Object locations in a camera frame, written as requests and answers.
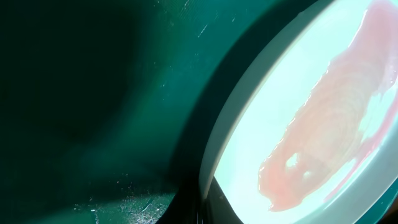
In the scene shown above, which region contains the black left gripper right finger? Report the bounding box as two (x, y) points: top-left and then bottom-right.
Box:
(203, 178), (243, 224)

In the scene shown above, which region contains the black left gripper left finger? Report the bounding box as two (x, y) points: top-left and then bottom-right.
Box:
(156, 183), (200, 224)

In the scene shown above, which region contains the light blue plate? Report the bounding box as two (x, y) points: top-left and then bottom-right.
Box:
(199, 0), (397, 224)

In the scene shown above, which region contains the teal plastic tray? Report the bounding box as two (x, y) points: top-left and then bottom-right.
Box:
(0, 0), (398, 224)

